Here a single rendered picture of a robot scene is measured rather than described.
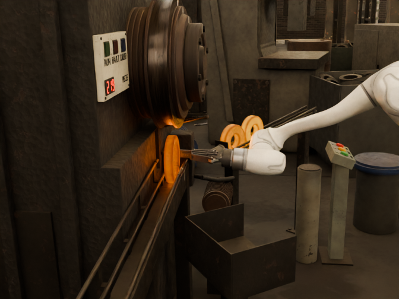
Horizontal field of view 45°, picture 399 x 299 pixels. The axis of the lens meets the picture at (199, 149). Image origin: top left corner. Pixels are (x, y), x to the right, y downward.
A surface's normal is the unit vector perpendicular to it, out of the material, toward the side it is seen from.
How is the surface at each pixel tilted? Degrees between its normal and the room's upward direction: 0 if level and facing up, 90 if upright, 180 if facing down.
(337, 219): 90
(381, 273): 0
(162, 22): 49
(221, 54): 90
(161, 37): 62
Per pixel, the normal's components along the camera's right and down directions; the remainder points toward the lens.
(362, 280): -0.02, -0.96
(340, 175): -0.13, 0.28
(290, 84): -0.37, 0.26
